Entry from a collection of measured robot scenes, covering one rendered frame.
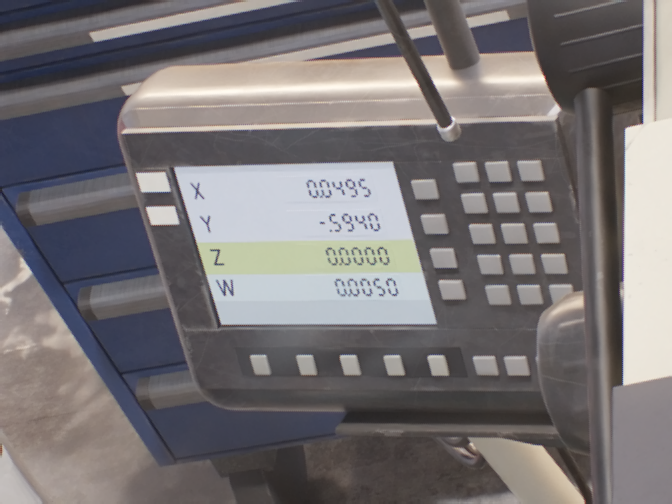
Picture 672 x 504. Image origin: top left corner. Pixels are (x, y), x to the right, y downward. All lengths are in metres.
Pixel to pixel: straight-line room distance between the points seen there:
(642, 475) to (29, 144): 2.28
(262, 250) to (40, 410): 1.82
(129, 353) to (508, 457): 1.20
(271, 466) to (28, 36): 0.68
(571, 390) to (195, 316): 0.93
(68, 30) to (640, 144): 2.01
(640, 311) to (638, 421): 0.06
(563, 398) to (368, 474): 2.40
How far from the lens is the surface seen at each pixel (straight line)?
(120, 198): 3.40
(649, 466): 1.16
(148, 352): 3.60
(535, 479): 2.45
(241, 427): 3.67
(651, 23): 1.35
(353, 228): 2.27
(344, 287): 2.29
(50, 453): 4.06
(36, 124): 3.38
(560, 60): 1.42
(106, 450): 4.03
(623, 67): 1.42
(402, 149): 2.22
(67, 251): 3.51
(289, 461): 3.83
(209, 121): 2.28
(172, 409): 3.67
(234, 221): 2.30
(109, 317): 3.53
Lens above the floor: 2.74
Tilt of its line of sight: 42 degrees down
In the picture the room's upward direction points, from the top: 30 degrees counter-clockwise
